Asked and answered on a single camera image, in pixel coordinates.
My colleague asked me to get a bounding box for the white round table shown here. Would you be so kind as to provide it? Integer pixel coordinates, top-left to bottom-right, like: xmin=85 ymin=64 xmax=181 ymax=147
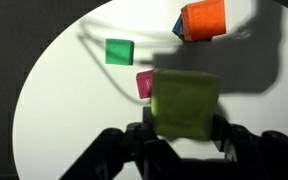
xmin=13 ymin=0 xmax=288 ymax=180

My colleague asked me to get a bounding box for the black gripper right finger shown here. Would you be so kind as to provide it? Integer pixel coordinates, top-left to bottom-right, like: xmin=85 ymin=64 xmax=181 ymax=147
xmin=212 ymin=114 xmax=248 ymax=157

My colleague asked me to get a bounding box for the blue block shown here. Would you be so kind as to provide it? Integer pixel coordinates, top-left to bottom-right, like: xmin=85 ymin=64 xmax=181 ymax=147
xmin=172 ymin=16 xmax=184 ymax=39

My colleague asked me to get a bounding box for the yellow block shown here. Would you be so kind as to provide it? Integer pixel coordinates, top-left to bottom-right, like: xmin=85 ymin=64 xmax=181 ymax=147
xmin=151 ymin=69 xmax=220 ymax=141

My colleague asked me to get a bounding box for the green block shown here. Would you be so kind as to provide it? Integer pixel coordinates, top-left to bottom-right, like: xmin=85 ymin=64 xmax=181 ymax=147
xmin=105 ymin=39 xmax=134 ymax=65

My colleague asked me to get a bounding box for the orange block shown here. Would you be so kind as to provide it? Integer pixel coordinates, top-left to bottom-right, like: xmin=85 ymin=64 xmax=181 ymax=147
xmin=181 ymin=0 xmax=226 ymax=41

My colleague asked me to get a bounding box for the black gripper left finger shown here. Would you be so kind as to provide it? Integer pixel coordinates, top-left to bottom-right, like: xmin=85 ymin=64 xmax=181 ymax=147
xmin=142 ymin=106 xmax=153 ymax=129

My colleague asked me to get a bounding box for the pink block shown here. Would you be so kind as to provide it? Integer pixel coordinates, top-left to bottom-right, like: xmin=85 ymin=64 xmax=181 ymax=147
xmin=136 ymin=70 xmax=153 ymax=99

